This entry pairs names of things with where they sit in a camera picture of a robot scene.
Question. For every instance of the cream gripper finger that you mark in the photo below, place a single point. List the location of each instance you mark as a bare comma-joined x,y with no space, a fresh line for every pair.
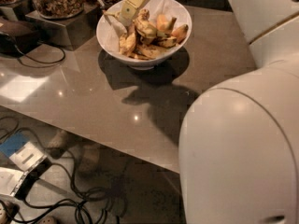
129,8

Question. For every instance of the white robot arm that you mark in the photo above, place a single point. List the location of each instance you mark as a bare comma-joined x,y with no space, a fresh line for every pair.
239,141

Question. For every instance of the orange ripe banana back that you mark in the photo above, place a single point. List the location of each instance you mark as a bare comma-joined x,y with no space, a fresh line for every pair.
165,25

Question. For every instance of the white ceramic bowl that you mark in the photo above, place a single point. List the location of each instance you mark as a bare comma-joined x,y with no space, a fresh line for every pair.
139,61

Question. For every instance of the long spotted banana left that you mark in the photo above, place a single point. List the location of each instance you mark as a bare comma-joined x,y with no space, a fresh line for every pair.
127,40

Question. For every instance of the spotted banana bottom front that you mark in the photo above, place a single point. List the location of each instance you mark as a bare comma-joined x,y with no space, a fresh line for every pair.
151,51

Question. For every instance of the orange banana right edge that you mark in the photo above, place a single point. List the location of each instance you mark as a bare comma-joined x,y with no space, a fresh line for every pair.
181,32

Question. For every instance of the dark spotted banana middle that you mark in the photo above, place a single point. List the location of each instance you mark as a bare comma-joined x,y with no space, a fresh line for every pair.
166,42

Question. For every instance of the metal stand block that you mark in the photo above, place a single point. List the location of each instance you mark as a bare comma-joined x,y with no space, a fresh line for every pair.
69,33

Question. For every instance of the glass jar of nuts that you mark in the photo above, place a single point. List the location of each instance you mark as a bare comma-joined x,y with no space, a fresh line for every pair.
58,9

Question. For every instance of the beige shoe left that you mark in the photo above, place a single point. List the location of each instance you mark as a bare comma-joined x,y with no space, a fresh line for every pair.
59,144

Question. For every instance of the beige shoe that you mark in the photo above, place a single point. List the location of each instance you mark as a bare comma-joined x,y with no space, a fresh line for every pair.
89,159
59,144

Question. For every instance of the beige shoe right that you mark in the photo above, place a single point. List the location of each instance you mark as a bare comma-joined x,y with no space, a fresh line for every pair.
89,159

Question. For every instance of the blue and silver box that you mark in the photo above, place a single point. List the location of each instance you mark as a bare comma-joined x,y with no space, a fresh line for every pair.
31,163

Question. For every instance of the black appliance with cable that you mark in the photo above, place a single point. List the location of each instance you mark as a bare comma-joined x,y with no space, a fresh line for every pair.
19,38

